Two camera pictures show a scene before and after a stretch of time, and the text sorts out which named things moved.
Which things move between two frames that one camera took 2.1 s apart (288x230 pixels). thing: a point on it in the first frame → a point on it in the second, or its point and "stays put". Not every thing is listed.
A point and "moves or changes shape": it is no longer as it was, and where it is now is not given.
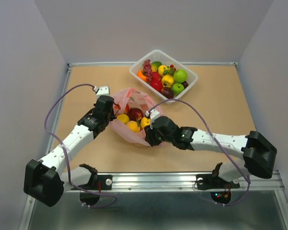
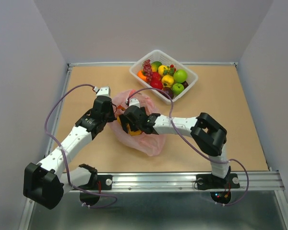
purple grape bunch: [147, 69] stays put
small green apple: [177, 88] stays put
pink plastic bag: [135, 99] moves or changes shape
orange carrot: [140, 74] stays put
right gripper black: [150, 136] → [124, 121]
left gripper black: [112, 115] stays put
